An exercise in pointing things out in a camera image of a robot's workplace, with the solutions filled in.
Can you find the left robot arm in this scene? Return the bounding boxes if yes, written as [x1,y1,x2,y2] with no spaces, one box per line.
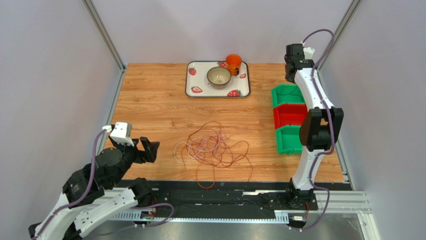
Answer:
[28,137,160,240]

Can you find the orange cable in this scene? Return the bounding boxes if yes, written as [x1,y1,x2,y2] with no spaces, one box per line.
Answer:
[181,143,254,190]

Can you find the red cable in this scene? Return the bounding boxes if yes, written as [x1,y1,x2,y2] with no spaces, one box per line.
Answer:
[184,121,250,169]

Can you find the white cable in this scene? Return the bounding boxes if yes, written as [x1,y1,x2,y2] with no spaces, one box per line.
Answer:
[174,135,222,164]

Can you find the purple left arm hose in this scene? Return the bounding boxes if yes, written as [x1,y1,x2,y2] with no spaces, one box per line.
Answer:
[31,129,175,239]

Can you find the orange mug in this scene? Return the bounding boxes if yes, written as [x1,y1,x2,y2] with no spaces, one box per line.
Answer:
[225,54,242,76]

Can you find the far green bin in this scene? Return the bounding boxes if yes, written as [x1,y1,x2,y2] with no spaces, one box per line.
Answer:
[271,84,305,108]

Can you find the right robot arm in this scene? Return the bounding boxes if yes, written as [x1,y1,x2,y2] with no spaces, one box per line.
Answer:
[284,43,344,208]

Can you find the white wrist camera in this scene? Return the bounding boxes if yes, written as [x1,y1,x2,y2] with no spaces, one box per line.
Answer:
[102,121,135,148]
[303,47,316,60]

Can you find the near green bin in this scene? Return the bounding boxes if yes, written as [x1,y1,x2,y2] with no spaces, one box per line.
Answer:
[275,125,303,156]

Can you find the red bin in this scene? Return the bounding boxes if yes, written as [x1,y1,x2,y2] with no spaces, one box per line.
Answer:
[273,103,308,130]

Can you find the grey ceramic bowl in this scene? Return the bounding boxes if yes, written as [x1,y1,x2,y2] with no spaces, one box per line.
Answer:
[206,66,232,89]

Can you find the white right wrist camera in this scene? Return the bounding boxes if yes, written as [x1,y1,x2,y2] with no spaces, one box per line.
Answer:
[303,47,316,60]

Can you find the pink cable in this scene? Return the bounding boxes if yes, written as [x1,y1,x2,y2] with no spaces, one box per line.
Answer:
[191,129,234,161]

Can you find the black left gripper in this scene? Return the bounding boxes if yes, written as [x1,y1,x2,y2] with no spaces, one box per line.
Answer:
[109,136,161,188]

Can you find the green bin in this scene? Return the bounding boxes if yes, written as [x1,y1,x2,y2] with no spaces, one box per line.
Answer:
[275,125,303,156]
[271,84,305,108]

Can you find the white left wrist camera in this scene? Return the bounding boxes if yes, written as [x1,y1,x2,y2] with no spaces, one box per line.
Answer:
[102,121,135,148]

